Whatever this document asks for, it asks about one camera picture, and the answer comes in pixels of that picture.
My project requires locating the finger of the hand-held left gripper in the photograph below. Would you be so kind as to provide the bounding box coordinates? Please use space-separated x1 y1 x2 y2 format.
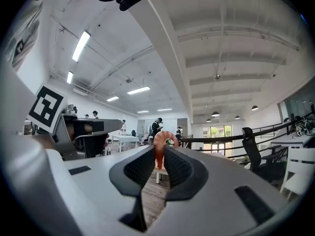
73 118 123 135

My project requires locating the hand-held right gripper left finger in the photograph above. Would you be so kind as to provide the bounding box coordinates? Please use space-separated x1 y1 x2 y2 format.
46 145 157 236

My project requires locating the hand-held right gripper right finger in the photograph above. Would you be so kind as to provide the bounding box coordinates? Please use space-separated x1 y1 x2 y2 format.
147 145 290 236

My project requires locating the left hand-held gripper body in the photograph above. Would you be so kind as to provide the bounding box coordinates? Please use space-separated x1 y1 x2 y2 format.
26 84 86 161

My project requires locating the orange shrimp toy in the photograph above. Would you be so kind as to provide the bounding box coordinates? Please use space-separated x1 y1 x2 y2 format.
154 131 180 171

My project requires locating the white table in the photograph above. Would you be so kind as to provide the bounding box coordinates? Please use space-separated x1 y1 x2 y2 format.
112 134 140 153

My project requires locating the black metal railing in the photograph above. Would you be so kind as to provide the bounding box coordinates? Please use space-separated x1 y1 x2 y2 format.
181 112 315 159

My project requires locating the black office chair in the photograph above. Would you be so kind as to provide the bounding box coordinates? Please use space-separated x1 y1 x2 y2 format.
242 127 289 183

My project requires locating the large glass window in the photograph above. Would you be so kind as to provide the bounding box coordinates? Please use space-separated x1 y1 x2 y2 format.
203 125 233 157

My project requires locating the beige printed sweatshirt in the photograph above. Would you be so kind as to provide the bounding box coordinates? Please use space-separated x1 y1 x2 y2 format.
4 0 44 71

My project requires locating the group of ceiling light panels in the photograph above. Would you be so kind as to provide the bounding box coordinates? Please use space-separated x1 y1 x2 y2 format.
66 30 173 114

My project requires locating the white chair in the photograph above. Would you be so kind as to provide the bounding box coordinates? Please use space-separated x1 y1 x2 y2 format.
280 147 315 202

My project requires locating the white desk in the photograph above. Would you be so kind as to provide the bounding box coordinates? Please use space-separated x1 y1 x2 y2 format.
270 133 315 149

